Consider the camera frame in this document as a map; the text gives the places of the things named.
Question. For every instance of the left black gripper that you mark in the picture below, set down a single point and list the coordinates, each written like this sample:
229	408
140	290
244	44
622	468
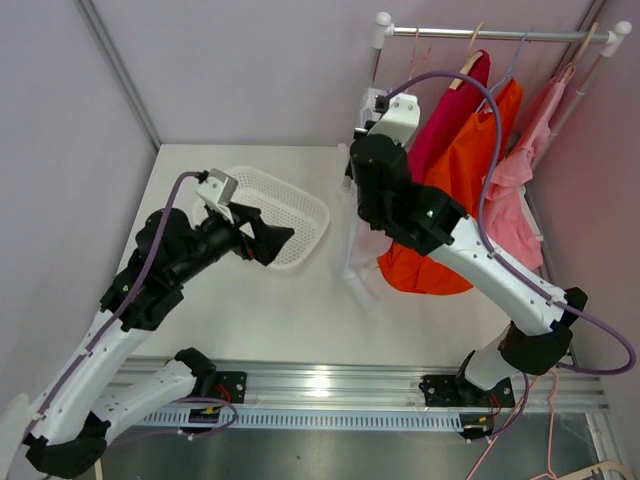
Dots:
268	239

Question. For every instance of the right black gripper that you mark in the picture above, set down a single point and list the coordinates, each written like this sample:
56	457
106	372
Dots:
369	125

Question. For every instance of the magenta t shirt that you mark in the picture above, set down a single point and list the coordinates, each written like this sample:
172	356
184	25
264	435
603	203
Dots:
450	114

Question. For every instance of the white t shirt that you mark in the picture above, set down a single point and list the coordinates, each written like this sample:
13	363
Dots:
357	263

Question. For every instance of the beige wooden hanger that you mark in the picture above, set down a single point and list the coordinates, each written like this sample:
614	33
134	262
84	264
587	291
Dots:
473	54

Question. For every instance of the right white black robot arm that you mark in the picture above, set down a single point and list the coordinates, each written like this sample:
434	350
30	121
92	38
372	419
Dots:
430	222

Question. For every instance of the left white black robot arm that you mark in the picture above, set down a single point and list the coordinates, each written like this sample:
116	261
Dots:
78	420

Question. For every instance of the orange t shirt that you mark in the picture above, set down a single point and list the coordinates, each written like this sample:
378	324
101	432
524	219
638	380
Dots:
458	173

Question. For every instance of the pink t shirt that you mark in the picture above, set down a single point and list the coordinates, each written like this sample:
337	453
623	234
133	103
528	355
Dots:
504	217

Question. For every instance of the beige hanger bottom right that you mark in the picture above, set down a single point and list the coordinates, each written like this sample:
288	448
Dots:
589	472

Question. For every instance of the white plastic laundry basket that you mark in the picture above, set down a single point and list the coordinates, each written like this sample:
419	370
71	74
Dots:
283	205

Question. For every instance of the metal clothes rack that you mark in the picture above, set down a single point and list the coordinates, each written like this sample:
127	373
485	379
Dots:
384	28

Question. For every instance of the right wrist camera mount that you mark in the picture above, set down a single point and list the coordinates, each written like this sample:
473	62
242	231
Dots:
398	117

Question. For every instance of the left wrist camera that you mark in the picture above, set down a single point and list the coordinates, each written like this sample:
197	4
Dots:
216	191

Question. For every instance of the pink wire hanger on rack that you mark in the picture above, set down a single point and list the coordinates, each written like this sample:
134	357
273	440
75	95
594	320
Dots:
418	56

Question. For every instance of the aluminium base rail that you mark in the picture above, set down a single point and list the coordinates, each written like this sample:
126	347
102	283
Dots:
272	385

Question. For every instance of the white cable duct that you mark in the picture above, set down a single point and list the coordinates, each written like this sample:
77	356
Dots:
306	419

